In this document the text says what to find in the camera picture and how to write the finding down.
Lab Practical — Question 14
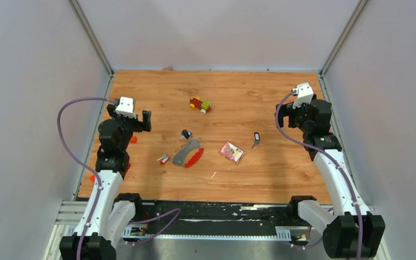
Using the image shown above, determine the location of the purple cable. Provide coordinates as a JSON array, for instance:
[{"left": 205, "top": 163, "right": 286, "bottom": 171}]
[
  {"left": 275, "top": 90, "right": 365, "bottom": 260},
  {"left": 56, "top": 97, "right": 118, "bottom": 260}
]

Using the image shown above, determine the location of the key with blue tag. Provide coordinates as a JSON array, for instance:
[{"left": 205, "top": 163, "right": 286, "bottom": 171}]
[{"left": 179, "top": 129, "right": 192, "bottom": 140}]

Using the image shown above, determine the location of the colourful toy brick car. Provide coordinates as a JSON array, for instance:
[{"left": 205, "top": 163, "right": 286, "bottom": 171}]
[{"left": 189, "top": 97, "right": 212, "bottom": 114}]

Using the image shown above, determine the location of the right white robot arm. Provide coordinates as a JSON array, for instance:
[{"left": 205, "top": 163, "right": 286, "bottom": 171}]
[{"left": 275, "top": 99, "right": 386, "bottom": 259}]

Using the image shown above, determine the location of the metal key holder red handle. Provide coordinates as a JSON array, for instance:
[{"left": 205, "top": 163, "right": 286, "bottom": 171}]
[{"left": 170, "top": 138, "right": 204, "bottom": 168}]

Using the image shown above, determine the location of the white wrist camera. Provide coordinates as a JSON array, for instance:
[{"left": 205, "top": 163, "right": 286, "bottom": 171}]
[
  {"left": 115, "top": 96, "right": 137, "bottom": 119},
  {"left": 292, "top": 82, "right": 314, "bottom": 109}
]

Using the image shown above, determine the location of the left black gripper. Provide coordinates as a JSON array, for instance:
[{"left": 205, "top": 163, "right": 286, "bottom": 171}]
[{"left": 106, "top": 106, "right": 151, "bottom": 152}]

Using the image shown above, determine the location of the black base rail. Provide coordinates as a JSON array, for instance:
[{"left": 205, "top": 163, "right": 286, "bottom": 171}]
[{"left": 122, "top": 200, "right": 311, "bottom": 241}]

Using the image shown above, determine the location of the key with red tag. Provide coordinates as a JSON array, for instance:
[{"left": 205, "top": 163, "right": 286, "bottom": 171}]
[{"left": 157, "top": 154, "right": 170, "bottom": 165}]

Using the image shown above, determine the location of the pink card packet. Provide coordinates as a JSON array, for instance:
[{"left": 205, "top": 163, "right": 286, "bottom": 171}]
[{"left": 219, "top": 142, "right": 245, "bottom": 164}]

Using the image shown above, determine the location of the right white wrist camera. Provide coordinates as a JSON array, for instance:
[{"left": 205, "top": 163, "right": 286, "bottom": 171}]
[{"left": 292, "top": 82, "right": 314, "bottom": 109}]

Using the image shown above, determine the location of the small orange brick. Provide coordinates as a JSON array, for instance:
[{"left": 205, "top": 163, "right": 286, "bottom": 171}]
[{"left": 130, "top": 136, "right": 138, "bottom": 144}]

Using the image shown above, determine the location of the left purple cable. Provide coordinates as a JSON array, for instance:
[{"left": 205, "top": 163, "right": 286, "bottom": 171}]
[{"left": 56, "top": 97, "right": 118, "bottom": 260}]

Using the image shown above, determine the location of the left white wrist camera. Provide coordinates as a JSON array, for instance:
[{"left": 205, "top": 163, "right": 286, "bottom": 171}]
[{"left": 115, "top": 96, "right": 137, "bottom": 119}]

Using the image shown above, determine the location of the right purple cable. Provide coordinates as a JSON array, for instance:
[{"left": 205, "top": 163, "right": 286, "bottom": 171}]
[{"left": 275, "top": 90, "right": 365, "bottom": 260}]

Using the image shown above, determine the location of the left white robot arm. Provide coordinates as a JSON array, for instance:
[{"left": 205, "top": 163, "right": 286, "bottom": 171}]
[{"left": 59, "top": 104, "right": 152, "bottom": 259}]

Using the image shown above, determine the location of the key with black tag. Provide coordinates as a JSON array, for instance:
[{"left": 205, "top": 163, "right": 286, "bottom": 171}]
[{"left": 252, "top": 132, "right": 261, "bottom": 149}]

